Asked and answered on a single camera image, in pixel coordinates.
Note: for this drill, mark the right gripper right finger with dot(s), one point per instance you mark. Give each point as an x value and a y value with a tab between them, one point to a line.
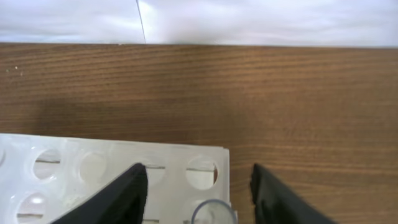
273	202

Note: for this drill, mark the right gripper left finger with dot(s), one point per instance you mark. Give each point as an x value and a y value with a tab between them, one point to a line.
121	199

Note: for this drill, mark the clear test tube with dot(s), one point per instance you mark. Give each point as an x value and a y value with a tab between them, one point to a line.
213	214

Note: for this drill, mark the white test tube rack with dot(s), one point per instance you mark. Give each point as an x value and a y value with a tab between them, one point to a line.
77	149

